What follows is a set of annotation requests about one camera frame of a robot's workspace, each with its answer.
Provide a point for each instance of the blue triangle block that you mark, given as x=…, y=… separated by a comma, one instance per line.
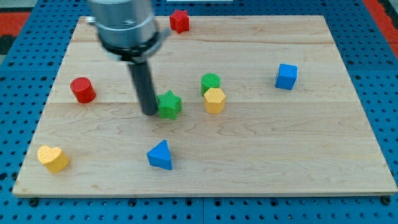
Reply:
x=159, y=156

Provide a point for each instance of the light wooden board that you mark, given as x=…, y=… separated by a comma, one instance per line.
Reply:
x=313, y=140

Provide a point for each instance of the red star block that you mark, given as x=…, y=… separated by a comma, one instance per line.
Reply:
x=179, y=21

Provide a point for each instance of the yellow heart block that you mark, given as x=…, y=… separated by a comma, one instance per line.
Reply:
x=52, y=158

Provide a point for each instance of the red cylinder block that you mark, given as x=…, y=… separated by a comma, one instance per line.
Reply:
x=83, y=90

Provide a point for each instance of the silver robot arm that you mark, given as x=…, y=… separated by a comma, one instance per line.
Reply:
x=127, y=29

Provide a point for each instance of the yellow hexagon block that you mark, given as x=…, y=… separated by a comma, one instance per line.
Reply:
x=214, y=100

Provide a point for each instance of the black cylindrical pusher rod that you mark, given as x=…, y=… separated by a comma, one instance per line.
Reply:
x=142, y=80

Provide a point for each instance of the blue cube block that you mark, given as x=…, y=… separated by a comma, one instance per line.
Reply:
x=286, y=77

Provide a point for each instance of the green cylinder block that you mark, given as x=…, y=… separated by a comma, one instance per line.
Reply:
x=209, y=80

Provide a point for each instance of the green star block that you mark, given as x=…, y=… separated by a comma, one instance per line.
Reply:
x=169, y=105

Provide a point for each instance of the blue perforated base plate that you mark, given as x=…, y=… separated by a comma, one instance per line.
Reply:
x=34, y=38

